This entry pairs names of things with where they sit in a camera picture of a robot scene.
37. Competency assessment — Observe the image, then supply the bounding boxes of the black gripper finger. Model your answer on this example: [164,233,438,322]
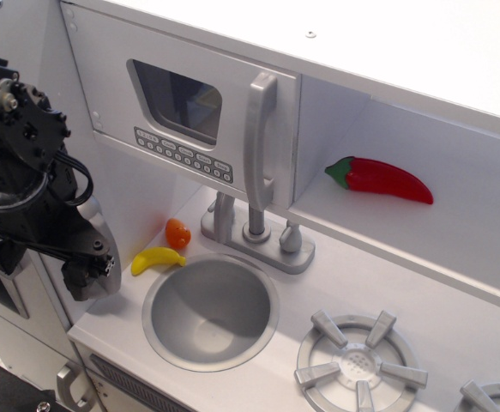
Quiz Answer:
[63,257,115,301]

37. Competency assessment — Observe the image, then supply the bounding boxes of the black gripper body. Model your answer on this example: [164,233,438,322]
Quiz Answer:
[0,171,91,275]

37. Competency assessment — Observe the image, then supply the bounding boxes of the white toy microwave door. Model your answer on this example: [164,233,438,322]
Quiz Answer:
[62,1,300,208]

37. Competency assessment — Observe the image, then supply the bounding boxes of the grey microwave door handle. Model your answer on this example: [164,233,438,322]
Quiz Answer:
[243,72,277,211]

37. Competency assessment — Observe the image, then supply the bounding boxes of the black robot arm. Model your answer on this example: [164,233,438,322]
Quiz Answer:
[0,58,121,301]

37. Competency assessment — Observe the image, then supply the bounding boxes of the yellow toy banana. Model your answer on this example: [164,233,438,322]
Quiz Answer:
[130,247,186,276]

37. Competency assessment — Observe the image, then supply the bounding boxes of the orange toy fruit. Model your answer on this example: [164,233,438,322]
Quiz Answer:
[165,218,191,250]

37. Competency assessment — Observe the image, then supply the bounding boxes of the grey round toy sink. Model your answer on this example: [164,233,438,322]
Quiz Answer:
[142,254,280,373]

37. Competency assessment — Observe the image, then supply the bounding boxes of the grey toy faucet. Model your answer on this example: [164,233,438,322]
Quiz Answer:
[201,192,316,275]

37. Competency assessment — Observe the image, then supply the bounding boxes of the grey toy stove burner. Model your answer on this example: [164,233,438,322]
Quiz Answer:
[294,310,428,411]

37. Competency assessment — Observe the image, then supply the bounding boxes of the red toy chili pepper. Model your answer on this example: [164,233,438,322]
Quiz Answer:
[324,156,434,205]

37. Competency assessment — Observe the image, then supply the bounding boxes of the white toy kitchen shelf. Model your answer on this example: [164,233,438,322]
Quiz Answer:
[287,76,500,306]

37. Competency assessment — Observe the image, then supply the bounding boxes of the grey toy wall phone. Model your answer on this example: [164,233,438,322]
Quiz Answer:
[77,196,122,300]

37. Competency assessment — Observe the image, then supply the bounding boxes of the grey oven door handle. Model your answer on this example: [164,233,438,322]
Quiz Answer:
[56,365,95,412]

